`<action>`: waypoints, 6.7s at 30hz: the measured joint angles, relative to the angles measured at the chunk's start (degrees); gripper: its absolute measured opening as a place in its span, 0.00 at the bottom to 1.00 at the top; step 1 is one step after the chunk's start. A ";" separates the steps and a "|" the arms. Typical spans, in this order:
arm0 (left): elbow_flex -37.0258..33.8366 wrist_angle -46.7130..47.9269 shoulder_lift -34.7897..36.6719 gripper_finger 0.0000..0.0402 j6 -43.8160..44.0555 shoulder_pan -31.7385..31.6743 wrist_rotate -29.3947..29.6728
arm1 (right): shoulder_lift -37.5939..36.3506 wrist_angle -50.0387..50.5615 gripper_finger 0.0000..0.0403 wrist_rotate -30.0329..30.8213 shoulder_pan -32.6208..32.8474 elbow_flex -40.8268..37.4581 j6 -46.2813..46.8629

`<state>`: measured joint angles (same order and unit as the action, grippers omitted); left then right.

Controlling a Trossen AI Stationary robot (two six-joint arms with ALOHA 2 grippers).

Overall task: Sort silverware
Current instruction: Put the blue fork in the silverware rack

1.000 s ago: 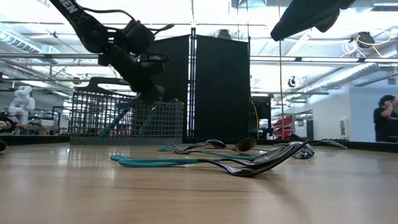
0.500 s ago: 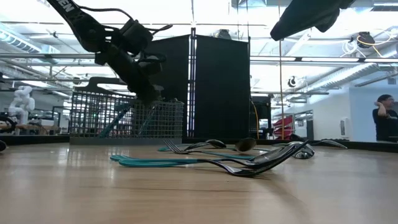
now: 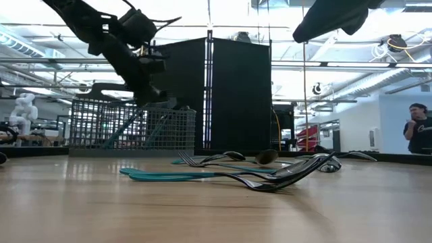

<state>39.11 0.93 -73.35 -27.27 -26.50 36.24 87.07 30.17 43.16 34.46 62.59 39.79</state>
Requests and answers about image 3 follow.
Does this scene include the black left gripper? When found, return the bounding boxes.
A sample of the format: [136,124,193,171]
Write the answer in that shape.
[100,32,169,107]

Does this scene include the knife with turquoise handle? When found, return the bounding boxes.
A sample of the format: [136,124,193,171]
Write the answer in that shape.
[103,108,143,149]
[147,113,170,149]

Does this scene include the fork with turquoise handle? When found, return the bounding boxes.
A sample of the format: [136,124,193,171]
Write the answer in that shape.
[119,151,337,194]
[178,151,278,173]

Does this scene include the silver spoon bowl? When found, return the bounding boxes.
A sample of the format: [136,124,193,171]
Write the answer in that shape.
[315,152,343,173]

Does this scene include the grey mesh cutlery basket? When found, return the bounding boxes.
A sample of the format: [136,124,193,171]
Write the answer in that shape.
[68,82,197,158]

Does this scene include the black folding partition screen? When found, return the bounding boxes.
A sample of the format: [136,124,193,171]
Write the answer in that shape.
[150,36,273,153]

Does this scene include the white robot figure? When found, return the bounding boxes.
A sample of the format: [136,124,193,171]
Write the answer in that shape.
[9,93,39,136]

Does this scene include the black equipment box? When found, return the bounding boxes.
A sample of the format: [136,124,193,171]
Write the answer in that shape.
[271,103,296,152]

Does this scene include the red tool cart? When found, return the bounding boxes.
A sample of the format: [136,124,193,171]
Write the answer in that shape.
[296,124,320,152]

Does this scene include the person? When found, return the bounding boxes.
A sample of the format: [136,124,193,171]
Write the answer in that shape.
[403,103,432,155]

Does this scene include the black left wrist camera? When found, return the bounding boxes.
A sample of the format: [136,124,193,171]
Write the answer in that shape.
[117,8,158,49]

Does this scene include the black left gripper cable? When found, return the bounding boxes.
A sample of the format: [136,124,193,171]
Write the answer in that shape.
[121,0,183,33]

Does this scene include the black curved cable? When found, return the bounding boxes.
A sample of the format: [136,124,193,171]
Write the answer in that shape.
[0,124,20,145]

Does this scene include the white wall box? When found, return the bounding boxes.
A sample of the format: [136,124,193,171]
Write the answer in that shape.
[368,127,381,150]

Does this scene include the silver ventilation duct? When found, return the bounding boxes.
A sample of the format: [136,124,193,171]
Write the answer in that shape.
[332,66,432,101]

